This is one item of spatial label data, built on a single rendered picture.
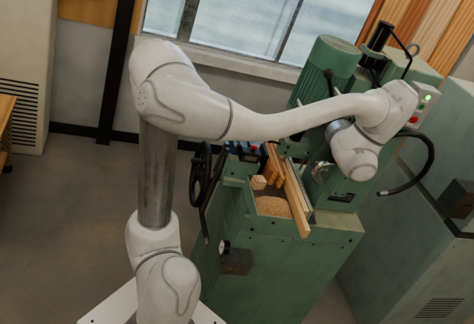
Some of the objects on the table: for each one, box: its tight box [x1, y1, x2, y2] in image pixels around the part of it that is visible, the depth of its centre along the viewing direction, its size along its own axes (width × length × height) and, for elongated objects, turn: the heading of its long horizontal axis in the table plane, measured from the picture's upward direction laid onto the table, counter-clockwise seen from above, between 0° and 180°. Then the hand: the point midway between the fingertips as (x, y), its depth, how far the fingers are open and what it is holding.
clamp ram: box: [258, 143, 269, 172], centre depth 171 cm, size 9×8×9 cm
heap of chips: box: [255, 196, 293, 218], centre depth 155 cm, size 9×14×4 cm, turn 74°
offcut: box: [250, 175, 267, 190], centre depth 162 cm, size 4×4×4 cm
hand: (317, 97), depth 141 cm, fingers open, 13 cm apart
